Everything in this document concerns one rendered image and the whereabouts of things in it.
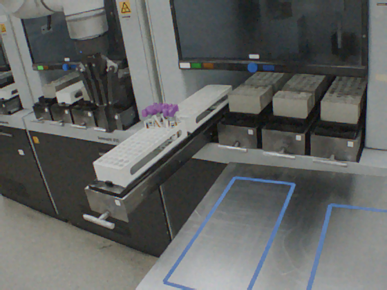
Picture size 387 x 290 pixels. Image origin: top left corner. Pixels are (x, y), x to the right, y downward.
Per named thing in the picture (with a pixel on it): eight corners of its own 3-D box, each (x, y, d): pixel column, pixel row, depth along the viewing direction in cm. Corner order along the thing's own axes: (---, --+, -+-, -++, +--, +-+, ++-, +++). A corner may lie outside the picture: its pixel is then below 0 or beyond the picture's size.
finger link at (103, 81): (102, 57, 84) (106, 57, 84) (112, 102, 89) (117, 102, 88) (90, 62, 81) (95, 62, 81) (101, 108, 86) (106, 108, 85)
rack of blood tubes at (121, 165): (162, 135, 118) (158, 117, 115) (189, 139, 113) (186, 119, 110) (97, 184, 96) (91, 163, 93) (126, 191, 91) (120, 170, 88)
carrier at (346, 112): (359, 121, 103) (360, 102, 100) (358, 124, 101) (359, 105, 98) (321, 117, 109) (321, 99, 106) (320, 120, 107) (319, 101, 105)
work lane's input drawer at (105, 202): (212, 112, 147) (209, 90, 143) (244, 115, 140) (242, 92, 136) (79, 219, 94) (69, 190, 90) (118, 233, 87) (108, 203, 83)
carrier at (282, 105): (309, 116, 111) (309, 98, 108) (307, 119, 109) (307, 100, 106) (274, 112, 117) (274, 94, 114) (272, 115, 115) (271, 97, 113)
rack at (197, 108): (210, 99, 141) (208, 84, 138) (234, 101, 136) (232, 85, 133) (165, 132, 119) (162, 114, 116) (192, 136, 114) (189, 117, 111)
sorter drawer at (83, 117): (163, 74, 209) (160, 59, 205) (184, 75, 202) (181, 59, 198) (67, 128, 155) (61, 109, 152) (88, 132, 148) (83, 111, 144)
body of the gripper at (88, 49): (114, 30, 81) (121, 69, 85) (89, 33, 86) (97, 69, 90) (90, 39, 76) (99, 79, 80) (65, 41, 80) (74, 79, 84)
